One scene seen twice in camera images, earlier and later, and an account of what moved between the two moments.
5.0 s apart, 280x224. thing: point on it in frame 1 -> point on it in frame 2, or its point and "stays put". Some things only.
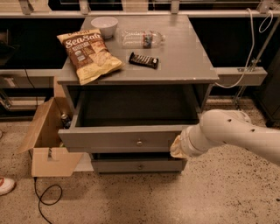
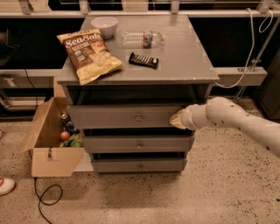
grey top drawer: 121,137 -> 123,116
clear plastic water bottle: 141,38 stays put
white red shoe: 6,185 stays put
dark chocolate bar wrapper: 148,61 stays put
